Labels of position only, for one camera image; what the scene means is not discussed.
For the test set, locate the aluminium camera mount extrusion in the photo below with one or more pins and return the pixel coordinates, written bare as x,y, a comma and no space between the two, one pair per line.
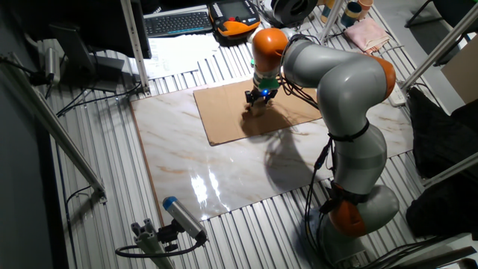
149,243

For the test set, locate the brown cardboard sheet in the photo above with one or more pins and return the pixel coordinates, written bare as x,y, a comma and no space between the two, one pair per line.
224,119

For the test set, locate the tan and teal cup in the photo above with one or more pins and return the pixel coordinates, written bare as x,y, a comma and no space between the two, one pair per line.
325,13

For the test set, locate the orange and black teach pendant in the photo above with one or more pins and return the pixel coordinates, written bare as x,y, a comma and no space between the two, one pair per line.
235,18

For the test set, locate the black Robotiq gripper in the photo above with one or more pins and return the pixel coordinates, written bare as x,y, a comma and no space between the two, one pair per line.
267,94

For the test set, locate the silver camera with blue cap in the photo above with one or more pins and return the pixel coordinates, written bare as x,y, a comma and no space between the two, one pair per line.
183,218

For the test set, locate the black computer monitor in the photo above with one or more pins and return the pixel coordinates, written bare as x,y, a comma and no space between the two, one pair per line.
74,30

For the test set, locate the black bag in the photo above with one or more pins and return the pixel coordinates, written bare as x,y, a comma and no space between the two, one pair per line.
444,209
440,142

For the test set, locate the black round spool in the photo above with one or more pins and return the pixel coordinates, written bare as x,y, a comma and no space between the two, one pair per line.
295,11

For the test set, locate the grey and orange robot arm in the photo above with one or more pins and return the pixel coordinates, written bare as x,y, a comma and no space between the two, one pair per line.
347,82

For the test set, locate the black chair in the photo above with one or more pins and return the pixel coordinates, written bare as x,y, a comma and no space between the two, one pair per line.
448,11

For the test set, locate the marble pattern board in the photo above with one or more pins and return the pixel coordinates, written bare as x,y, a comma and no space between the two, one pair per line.
224,175

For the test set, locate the printed paper sheet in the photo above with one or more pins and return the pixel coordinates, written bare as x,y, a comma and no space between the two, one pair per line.
157,67

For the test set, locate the long aluminium frame bar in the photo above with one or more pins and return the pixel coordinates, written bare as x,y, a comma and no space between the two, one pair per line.
56,127

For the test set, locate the silver cylindrical device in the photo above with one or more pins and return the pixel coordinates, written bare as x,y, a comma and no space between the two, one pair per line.
52,65

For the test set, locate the dark blue cup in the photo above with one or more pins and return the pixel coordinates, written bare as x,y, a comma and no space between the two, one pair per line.
351,15

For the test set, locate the pink cloth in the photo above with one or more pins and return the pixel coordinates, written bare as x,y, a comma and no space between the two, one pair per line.
367,35

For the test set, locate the black computer keyboard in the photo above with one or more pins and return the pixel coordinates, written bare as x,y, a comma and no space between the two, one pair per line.
177,24

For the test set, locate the white power strip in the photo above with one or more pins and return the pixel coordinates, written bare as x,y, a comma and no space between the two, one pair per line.
397,96

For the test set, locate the brown panel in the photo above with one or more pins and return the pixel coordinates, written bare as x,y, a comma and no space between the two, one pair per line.
463,74

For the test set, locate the plain white paper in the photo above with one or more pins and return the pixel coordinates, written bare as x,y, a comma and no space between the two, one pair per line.
190,52

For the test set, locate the aluminium extrusion post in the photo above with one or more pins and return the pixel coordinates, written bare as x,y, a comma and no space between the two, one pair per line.
134,45
332,18
440,48

